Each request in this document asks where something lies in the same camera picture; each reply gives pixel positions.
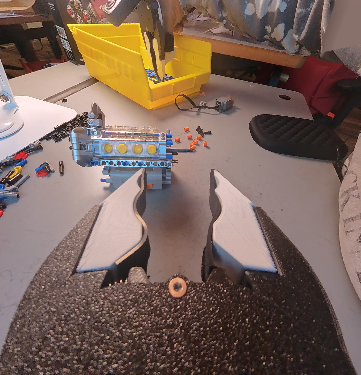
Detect scatter of blue black pins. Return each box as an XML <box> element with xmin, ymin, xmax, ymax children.
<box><xmin>144</xmin><ymin>68</ymin><xmax>174</xmax><ymax>82</ymax></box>

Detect black wrist pad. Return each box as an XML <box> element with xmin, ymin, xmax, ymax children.
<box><xmin>249</xmin><ymin>113</ymin><xmax>348</xmax><ymax>162</ymax></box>

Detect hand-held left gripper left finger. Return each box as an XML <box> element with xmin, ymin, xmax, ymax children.
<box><xmin>75</xmin><ymin>168</ymin><xmax>152</xmax><ymax>288</ymax></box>

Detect pile of black pins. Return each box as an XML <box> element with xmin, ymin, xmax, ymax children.
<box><xmin>41</xmin><ymin>113</ymin><xmax>92</xmax><ymax>142</ymax></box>

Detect black motor cable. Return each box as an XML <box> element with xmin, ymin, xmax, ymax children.
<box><xmin>174</xmin><ymin>93</ymin><xmax>218</xmax><ymax>112</ymax></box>

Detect grey desk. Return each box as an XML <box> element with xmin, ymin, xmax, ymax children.
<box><xmin>0</xmin><ymin>62</ymin><xmax>361</xmax><ymax>375</ymax></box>

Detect grey toy motor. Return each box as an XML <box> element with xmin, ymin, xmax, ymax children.
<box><xmin>216</xmin><ymin>97</ymin><xmax>237</xmax><ymax>113</ymax></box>

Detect red cloth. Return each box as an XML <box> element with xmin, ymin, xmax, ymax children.
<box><xmin>295</xmin><ymin>56</ymin><xmax>361</xmax><ymax>121</ymax></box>

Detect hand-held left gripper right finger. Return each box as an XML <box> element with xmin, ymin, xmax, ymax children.
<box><xmin>202</xmin><ymin>169</ymin><xmax>283</xmax><ymax>288</ymax></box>

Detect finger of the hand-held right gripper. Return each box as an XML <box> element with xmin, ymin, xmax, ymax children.
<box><xmin>158</xmin><ymin>24</ymin><xmax>173</xmax><ymax>81</ymax></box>
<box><xmin>141</xmin><ymin>27</ymin><xmax>159</xmax><ymax>78</ymax></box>

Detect person's grey printed clothing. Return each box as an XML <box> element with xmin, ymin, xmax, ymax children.
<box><xmin>339</xmin><ymin>114</ymin><xmax>361</xmax><ymax>317</ymax></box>

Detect cluster of orange bushes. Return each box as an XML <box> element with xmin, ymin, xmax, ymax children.
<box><xmin>172</xmin><ymin>125</ymin><xmax>210</xmax><ymax>151</ymax></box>

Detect white book stand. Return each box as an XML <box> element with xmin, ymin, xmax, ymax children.
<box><xmin>0</xmin><ymin>41</ymin><xmax>78</xmax><ymax>166</ymax></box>

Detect background desk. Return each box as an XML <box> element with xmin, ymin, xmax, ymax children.
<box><xmin>0</xmin><ymin>9</ymin><xmax>58</xmax><ymax>65</ymax></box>

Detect yellow plastic bin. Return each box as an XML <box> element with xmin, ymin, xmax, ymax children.
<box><xmin>68</xmin><ymin>22</ymin><xmax>212</xmax><ymax>111</ymax></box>

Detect wooden side table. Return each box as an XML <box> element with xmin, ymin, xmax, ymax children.
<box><xmin>174</xmin><ymin>27</ymin><xmax>310</xmax><ymax>70</ymax></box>

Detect black toy set box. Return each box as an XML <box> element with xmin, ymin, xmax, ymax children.
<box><xmin>47</xmin><ymin>0</ymin><xmax>114</xmax><ymax>65</ymax></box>

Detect toy brick engine model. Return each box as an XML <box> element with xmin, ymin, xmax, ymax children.
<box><xmin>71</xmin><ymin>103</ymin><xmax>179</xmax><ymax>191</ymax></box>

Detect pile of coloured brick parts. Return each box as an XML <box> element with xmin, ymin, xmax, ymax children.
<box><xmin>0</xmin><ymin>140</ymin><xmax>56</xmax><ymax>222</ymax></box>

